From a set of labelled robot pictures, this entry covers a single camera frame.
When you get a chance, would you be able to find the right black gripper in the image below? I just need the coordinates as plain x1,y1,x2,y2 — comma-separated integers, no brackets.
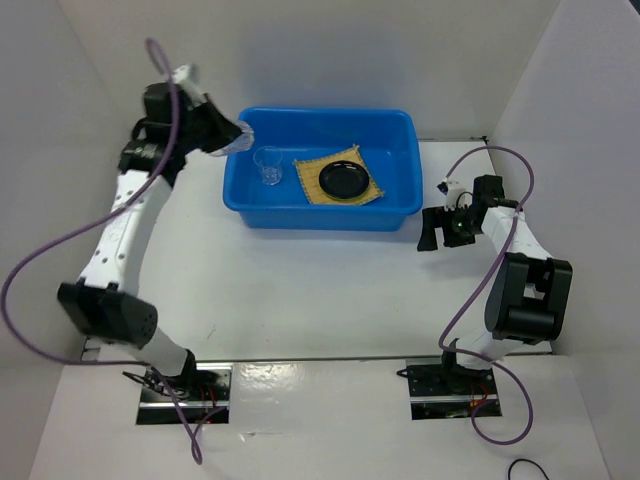
417,204,482,251

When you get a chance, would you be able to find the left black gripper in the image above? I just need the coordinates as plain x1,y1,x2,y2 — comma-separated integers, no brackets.
176,93,243,154

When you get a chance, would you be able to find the clear plastic cup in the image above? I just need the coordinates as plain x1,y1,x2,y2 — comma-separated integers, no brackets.
253,146,283,186
210,120,254,157

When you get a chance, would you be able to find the woven bamboo placemat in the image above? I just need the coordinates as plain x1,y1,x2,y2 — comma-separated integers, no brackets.
293,144,384,205

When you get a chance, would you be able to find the black round bowl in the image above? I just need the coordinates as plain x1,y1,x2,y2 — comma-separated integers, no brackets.
318,160,370,201

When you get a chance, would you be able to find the green round plate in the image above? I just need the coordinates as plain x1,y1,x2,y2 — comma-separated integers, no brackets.
318,194,376,206

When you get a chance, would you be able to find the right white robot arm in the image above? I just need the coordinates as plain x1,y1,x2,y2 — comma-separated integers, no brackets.
417,175,573,393

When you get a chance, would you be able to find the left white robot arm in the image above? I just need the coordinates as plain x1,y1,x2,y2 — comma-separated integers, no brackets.
57,80,243,400

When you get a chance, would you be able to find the blue plastic bin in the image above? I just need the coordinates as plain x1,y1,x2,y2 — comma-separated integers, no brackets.
223,107,423,232

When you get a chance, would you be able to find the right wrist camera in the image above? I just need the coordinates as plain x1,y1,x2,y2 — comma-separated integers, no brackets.
437,178,472,212

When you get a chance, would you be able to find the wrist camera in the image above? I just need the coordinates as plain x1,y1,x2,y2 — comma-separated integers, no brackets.
437,178,472,212
171,63,208,107

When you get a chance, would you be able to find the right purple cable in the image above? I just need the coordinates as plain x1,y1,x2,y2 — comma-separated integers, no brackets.
437,146,536,446

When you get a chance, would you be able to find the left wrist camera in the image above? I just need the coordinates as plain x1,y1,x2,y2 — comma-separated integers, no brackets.
171,63,208,107

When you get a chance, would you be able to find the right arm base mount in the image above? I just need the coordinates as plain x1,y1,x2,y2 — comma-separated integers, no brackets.
396,357,502,420

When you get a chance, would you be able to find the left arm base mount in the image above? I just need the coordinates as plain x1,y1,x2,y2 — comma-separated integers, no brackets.
122,362,233,425

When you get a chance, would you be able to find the black cable loop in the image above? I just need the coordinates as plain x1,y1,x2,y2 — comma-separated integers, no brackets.
508,458,551,480

